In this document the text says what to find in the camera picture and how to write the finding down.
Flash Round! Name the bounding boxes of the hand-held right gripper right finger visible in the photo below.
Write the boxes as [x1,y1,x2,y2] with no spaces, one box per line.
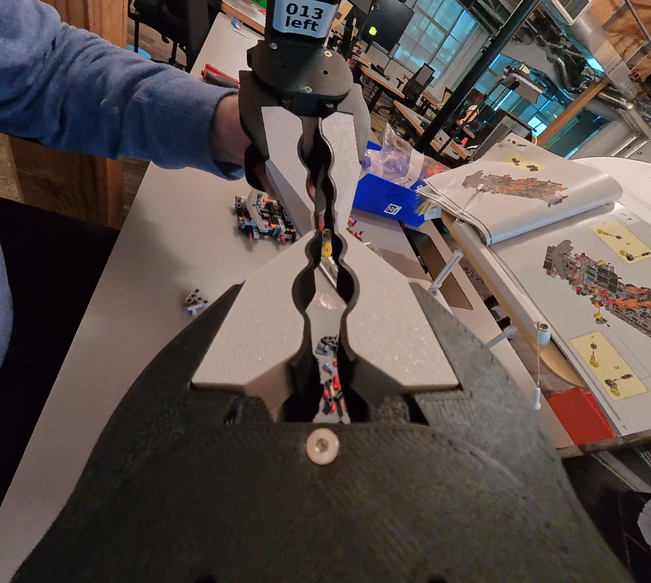
[333,229,461,423]

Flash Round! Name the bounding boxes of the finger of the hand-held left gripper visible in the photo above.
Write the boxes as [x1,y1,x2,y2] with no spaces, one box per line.
[318,110,364,234]
[261,106,317,234]

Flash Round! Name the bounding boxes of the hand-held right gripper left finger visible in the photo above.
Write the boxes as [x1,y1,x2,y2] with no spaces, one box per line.
[191,229,322,423]

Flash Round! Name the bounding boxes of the partly built lego car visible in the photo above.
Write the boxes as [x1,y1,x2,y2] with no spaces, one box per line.
[235,191,297,242]

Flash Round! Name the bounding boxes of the pile of lego pieces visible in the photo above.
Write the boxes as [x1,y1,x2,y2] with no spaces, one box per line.
[315,335,348,416]

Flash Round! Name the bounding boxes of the person's left forearm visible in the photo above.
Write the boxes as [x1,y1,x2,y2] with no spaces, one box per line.
[0,0,246,182]

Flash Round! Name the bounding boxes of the lego instruction booklet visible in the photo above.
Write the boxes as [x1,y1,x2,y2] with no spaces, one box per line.
[417,135,651,436]

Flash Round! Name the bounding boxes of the person's left hand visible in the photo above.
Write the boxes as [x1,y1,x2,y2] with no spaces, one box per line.
[210,94,279,201]

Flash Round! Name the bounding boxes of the crumpled clear plastic bags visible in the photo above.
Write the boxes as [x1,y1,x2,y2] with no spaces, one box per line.
[363,124,449,187]

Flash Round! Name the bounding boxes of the blue plastic bin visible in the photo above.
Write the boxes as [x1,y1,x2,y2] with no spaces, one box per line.
[353,140,443,228]

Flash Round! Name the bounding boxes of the wood top office desk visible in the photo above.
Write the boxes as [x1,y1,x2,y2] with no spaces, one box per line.
[394,100,471,161]
[356,66,406,112]

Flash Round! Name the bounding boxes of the white booklet stand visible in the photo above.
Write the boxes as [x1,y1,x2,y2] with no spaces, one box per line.
[427,209,586,390]

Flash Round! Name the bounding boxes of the red and black tool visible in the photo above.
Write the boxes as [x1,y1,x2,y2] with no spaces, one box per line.
[201,63,240,88]

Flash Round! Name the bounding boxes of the black steel pillar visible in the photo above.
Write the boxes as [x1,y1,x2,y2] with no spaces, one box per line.
[414,0,596,152]

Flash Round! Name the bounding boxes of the black wall screen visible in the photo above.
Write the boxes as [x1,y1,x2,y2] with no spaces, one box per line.
[369,0,415,56]

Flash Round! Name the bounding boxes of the silver ventilation duct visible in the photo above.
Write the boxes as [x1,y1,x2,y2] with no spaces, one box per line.
[483,0,651,103]

